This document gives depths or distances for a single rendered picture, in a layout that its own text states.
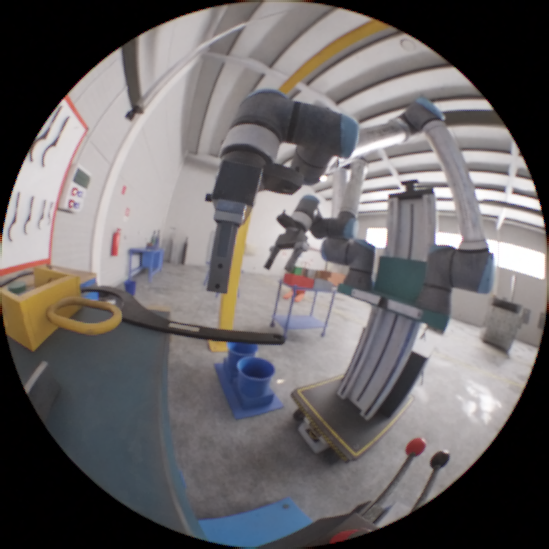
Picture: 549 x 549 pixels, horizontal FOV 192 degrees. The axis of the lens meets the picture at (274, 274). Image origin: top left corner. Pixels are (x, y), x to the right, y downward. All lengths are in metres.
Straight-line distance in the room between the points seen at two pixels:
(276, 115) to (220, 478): 1.42
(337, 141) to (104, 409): 0.43
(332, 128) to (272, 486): 1.43
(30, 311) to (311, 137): 0.46
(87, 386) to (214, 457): 1.12
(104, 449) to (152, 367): 0.11
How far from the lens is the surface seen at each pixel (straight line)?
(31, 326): 0.28
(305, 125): 0.30
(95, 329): 0.22
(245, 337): 0.26
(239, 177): 0.19
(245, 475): 1.23
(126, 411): 0.17
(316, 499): 1.29
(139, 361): 0.22
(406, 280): 0.95
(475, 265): 0.68
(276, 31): 6.11
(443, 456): 0.35
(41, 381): 0.19
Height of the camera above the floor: 1.20
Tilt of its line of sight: 5 degrees down
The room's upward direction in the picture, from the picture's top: 11 degrees clockwise
